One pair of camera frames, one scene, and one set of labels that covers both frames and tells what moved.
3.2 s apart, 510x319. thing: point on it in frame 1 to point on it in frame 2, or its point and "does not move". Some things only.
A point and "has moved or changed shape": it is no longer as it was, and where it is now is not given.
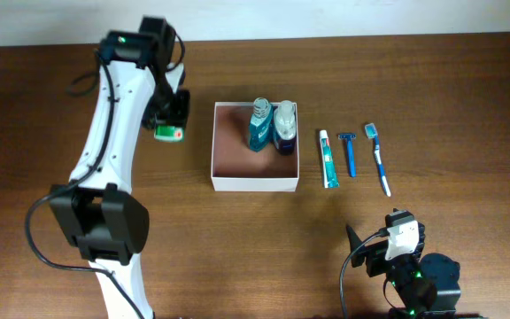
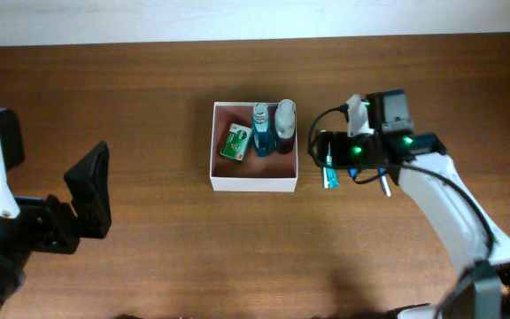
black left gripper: [172, 115] to [54, 224]
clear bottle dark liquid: [285, 128] does not move
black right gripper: [374, 255] to [341, 151]
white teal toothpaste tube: [329, 173] does not move
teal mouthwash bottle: [260, 125] has moved or changed shape
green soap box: [166, 133] to [236, 142]
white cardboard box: [235, 167] does not move
